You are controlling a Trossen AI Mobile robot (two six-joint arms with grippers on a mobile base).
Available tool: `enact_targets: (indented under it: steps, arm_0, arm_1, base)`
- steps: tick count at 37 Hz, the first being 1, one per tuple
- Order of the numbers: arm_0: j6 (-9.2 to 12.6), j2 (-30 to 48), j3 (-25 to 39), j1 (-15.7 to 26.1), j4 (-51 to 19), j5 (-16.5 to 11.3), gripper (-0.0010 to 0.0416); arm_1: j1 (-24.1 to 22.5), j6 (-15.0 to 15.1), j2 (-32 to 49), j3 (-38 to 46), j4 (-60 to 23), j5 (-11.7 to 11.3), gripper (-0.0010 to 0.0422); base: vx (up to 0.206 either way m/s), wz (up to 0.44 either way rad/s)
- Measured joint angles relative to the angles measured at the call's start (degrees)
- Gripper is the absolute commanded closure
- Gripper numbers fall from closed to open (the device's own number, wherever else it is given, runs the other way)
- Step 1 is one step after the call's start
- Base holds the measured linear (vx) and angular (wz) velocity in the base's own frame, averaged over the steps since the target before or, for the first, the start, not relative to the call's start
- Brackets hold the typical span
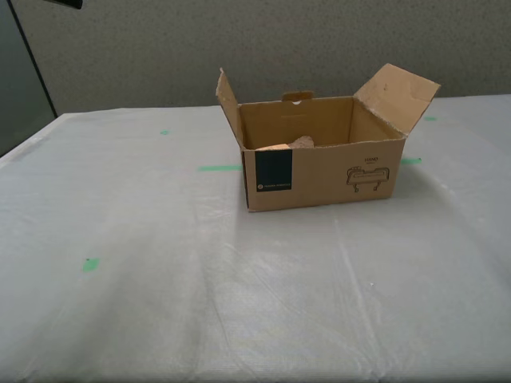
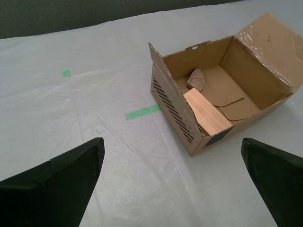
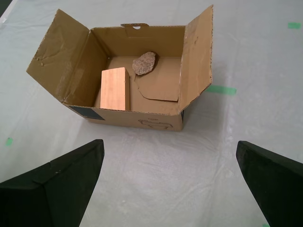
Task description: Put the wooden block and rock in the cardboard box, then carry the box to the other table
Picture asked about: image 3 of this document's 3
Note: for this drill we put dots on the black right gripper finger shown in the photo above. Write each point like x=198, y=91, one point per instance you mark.
x=47, y=196
x=279, y=186

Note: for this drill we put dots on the light wooden block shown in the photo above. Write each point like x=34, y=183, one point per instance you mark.
x=113, y=89

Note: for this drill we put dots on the brown cardboard box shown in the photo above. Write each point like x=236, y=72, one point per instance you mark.
x=71, y=71

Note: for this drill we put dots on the speckled pinkish rock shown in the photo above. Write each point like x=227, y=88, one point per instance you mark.
x=144, y=63

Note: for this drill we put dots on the pale green tape square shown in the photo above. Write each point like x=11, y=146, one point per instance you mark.
x=9, y=141

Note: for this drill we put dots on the pale green tape strip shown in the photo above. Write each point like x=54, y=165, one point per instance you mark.
x=222, y=89

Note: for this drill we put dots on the white plastic table cover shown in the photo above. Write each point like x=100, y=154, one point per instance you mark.
x=165, y=177

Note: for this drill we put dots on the small pale green tape mark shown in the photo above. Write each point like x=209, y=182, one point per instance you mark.
x=294, y=25

